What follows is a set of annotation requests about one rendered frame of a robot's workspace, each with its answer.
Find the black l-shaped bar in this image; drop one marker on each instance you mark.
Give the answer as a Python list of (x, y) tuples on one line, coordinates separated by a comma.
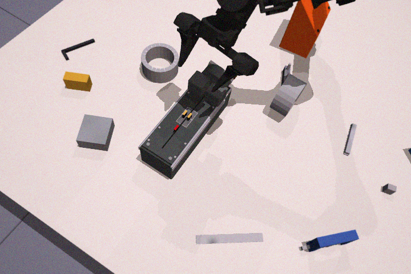
[(64, 51)]

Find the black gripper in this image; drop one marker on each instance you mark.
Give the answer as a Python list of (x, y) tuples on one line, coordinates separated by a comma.
[(242, 63)]

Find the grey hollow cylinder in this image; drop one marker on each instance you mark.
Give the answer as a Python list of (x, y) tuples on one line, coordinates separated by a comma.
[(160, 50), (287, 95)]

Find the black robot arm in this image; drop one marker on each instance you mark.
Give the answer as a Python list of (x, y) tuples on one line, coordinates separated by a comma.
[(215, 30)]

